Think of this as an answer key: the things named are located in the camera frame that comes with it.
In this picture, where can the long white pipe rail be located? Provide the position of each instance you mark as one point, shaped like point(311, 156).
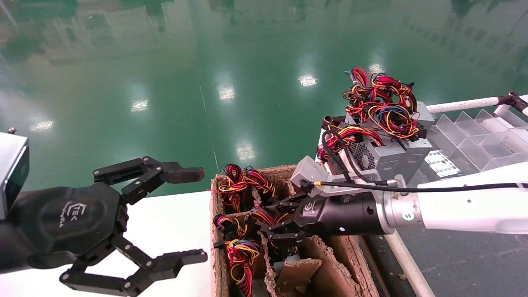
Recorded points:
point(406, 264)

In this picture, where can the clear acrylic compartment tray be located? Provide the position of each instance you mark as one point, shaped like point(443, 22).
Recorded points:
point(466, 132)

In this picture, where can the brown cardboard box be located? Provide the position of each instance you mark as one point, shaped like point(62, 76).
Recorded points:
point(346, 255)

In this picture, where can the short white pipe rail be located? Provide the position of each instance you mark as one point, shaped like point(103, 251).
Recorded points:
point(501, 110)

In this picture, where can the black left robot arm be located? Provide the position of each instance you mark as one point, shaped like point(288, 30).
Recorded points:
point(8, 247)

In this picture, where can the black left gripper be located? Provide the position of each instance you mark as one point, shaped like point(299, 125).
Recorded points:
point(68, 218)

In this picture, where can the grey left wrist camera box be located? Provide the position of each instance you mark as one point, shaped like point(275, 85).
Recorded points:
point(10, 165)

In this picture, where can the black pipe joint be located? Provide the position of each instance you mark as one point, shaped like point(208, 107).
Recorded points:
point(513, 100)
point(330, 121)

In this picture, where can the brown cardboard divider grid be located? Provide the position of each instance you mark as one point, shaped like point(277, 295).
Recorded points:
point(299, 272)

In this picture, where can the white foam block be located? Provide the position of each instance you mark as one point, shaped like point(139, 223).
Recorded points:
point(495, 125)

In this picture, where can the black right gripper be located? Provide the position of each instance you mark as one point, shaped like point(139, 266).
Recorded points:
point(346, 214)

